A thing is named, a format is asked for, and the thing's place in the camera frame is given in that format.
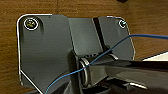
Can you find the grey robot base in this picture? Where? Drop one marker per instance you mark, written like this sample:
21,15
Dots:
133,71

